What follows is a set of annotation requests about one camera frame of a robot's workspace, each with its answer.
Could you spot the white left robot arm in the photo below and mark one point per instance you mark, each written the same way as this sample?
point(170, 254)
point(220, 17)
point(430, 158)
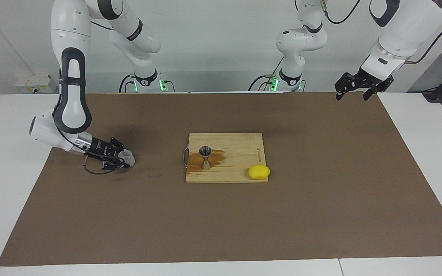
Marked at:
point(397, 30)

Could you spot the white wall socket box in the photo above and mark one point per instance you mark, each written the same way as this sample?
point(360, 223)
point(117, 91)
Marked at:
point(33, 84)

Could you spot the clear plastic cup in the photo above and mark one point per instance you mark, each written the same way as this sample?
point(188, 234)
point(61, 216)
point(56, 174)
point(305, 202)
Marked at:
point(129, 156)

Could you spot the brown paper table mat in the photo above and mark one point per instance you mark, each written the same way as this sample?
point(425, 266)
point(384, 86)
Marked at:
point(244, 222)

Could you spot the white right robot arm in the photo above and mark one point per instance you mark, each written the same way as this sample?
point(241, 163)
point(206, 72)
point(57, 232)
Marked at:
point(71, 38)

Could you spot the yellow lemon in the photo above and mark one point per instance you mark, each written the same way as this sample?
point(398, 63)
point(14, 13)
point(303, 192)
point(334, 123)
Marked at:
point(259, 172)

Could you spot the wooden cutting board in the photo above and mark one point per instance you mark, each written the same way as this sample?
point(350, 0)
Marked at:
point(240, 153)

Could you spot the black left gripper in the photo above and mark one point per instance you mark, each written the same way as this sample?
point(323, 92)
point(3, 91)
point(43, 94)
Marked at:
point(374, 80)

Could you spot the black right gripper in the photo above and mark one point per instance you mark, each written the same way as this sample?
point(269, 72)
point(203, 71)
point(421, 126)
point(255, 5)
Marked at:
point(102, 150)

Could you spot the steel double jigger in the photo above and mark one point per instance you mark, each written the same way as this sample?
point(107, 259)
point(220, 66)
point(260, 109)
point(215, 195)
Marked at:
point(205, 150)

